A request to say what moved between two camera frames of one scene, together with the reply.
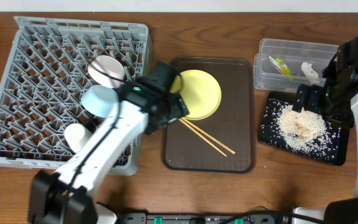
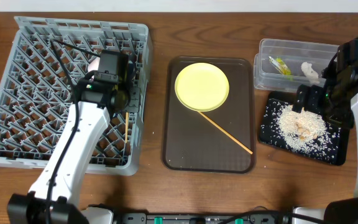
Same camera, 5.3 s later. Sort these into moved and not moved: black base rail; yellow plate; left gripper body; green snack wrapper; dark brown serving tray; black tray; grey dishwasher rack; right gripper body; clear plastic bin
Moved: left gripper body; yellow plate
Not moved: clear plastic bin; dark brown serving tray; green snack wrapper; black base rail; black tray; right gripper body; grey dishwasher rack
